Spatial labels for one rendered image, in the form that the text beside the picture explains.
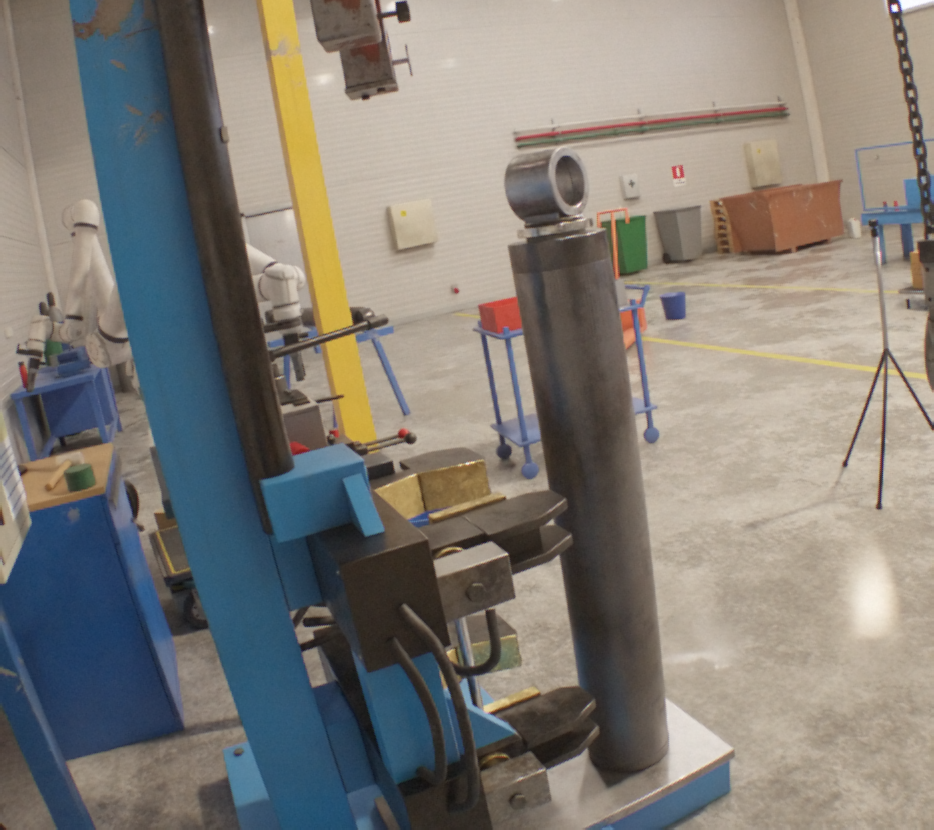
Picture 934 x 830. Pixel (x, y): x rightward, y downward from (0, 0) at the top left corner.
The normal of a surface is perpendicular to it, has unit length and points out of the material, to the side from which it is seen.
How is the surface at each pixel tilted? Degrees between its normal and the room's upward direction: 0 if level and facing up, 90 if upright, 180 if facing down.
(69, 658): 90
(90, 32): 90
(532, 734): 0
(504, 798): 90
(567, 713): 0
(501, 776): 0
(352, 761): 90
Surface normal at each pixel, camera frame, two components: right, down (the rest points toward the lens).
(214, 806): -0.18, -0.97
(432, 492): 0.11, 0.13
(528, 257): -0.69, 0.24
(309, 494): 0.36, 0.07
